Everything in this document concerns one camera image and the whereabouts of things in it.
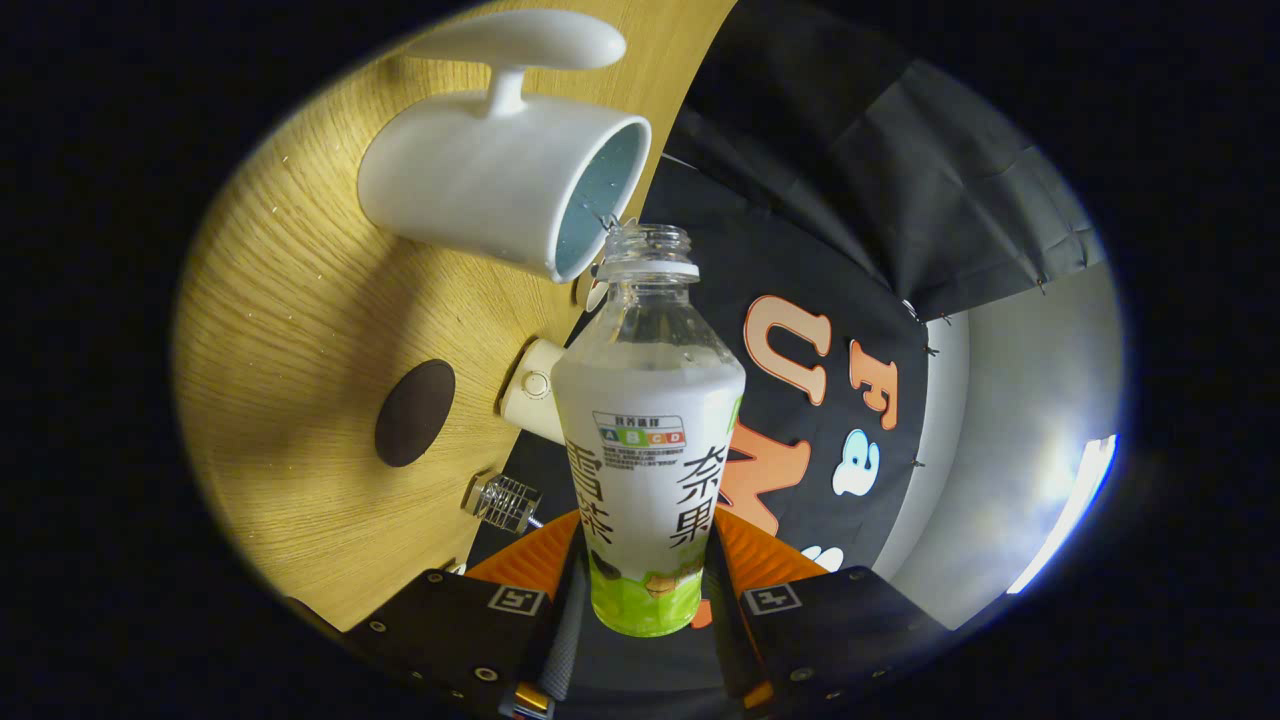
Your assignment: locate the white green label juice bottle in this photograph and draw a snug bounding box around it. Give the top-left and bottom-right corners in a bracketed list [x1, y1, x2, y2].
[550, 224, 747, 639]

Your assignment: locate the wooden table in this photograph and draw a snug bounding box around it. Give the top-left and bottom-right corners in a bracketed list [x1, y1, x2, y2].
[172, 0, 739, 631]

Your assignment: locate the white ceramic cup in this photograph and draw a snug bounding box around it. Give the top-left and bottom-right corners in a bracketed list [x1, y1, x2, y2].
[357, 10, 653, 284]

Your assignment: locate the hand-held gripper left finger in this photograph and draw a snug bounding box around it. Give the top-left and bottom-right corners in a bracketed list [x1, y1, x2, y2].
[345, 510, 591, 720]

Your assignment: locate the white plastic container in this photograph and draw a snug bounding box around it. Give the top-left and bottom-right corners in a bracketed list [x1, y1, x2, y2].
[500, 338, 581, 446]

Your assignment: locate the metal wire holder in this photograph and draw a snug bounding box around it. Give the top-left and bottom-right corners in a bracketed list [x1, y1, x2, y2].
[462, 472, 543, 533]

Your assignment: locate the large ceiling light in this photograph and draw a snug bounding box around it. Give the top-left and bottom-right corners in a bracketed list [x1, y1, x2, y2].
[1005, 435, 1119, 596]

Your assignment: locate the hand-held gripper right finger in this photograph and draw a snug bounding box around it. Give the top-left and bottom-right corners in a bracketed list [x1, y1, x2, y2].
[705, 508, 951, 717]

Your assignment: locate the dark brown round coaster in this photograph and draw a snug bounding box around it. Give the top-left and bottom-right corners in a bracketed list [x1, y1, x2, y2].
[375, 359, 457, 469]

